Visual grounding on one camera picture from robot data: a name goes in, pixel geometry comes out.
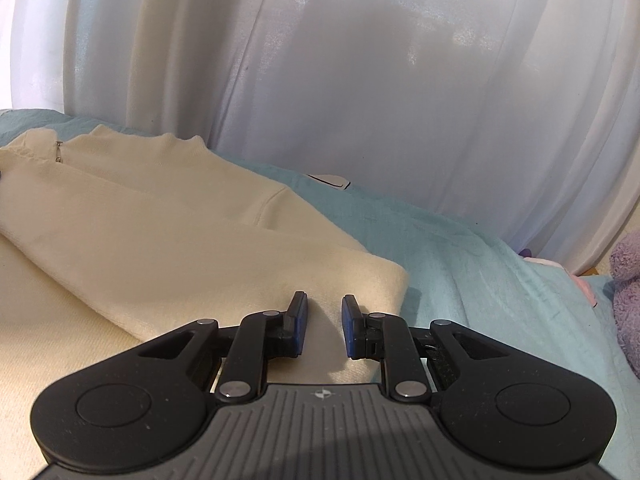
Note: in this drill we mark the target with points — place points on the purple plush toy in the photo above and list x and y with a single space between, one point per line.
627 300

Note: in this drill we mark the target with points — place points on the white curtain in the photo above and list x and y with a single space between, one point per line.
350 60

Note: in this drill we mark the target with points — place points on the small white flat object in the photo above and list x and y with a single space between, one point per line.
327 181

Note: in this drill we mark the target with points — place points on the cream knit sweater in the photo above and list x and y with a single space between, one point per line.
175 260

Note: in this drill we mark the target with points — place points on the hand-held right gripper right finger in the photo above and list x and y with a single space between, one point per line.
351 327

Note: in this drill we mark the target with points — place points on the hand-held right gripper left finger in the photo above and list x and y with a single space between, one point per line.
300 326

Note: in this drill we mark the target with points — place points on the teal blanket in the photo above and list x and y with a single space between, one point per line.
475 285

